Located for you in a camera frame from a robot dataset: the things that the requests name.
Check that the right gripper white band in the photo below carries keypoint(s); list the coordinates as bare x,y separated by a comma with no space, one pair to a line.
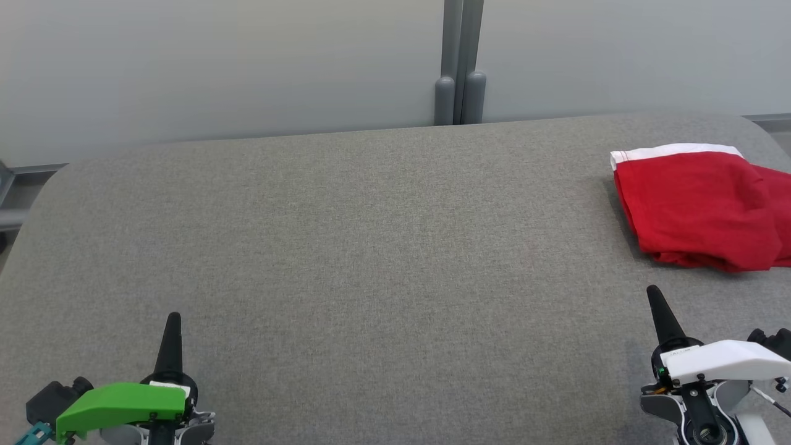
723,361

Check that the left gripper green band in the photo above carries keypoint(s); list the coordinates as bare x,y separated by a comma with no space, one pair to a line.
117,405

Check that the red and white shirt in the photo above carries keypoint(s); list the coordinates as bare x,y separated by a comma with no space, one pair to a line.
686,204
782,210

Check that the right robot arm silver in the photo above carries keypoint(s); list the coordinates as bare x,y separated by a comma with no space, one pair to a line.
661,408

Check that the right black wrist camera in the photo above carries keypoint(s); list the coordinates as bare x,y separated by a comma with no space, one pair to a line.
775,343

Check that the grey wall base rail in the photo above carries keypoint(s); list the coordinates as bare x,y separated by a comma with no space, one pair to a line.
772,120
37,168

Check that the grey metal partition post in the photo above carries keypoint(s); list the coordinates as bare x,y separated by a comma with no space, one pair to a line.
445,99
474,99

